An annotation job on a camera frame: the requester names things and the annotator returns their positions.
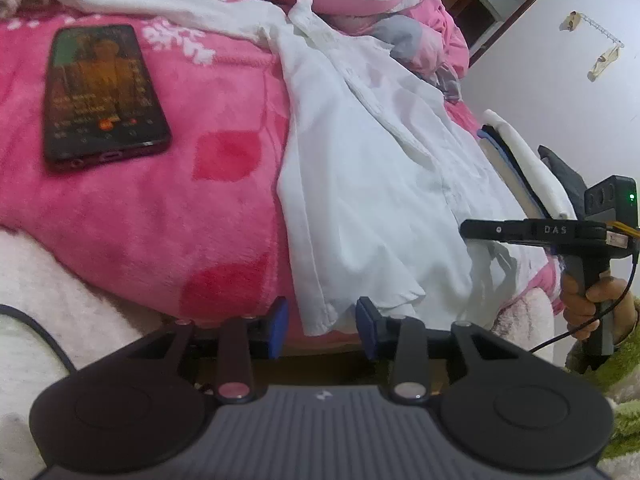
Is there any dark smartphone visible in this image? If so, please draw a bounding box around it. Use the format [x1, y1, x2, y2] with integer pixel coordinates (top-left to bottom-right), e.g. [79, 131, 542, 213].
[42, 24, 173, 173]

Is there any pink floral blanket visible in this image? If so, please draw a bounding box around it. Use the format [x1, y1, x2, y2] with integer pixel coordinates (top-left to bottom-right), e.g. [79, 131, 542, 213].
[0, 0, 561, 346]

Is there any black cable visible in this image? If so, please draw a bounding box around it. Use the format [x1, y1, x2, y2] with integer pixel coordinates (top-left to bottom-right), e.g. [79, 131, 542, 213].
[527, 252, 640, 353]
[0, 304, 77, 377]

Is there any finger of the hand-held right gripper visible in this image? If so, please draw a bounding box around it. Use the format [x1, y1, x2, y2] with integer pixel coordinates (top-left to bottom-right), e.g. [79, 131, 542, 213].
[460, 217, 527, 246]

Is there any navy folded garment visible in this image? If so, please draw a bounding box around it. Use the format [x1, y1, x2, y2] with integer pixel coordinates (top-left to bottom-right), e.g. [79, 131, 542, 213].
[477, 127, 547, 217]

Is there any white shirt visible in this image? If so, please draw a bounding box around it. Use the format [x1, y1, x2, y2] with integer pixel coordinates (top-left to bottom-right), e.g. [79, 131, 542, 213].
[42, 0, 576, 337]

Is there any cream folded garment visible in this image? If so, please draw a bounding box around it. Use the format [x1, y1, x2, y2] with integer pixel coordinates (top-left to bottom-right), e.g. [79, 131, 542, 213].
[481, 109, 576, 220]

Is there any person's right forearm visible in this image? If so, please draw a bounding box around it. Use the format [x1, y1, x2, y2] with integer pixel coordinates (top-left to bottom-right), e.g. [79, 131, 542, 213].
[567, 295, 640, 466]

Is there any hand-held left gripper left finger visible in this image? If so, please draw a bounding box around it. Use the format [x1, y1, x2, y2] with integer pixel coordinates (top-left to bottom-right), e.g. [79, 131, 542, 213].
[122, 296, 290, 406]

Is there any white fluffy bed sheet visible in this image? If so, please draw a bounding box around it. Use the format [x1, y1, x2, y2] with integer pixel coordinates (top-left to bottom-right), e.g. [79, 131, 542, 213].
[0, 230, 177, 480]

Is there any person's right hand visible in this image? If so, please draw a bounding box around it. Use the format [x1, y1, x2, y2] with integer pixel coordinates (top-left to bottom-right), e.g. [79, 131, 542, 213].
[560, 270, 639, 346]

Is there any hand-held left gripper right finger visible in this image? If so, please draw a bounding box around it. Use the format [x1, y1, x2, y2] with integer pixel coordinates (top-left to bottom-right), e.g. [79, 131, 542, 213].
[356, 296, 521, 406]

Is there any dark door frame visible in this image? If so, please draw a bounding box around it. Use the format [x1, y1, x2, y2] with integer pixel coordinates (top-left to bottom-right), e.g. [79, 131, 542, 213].
[450, 0, 563, 67]

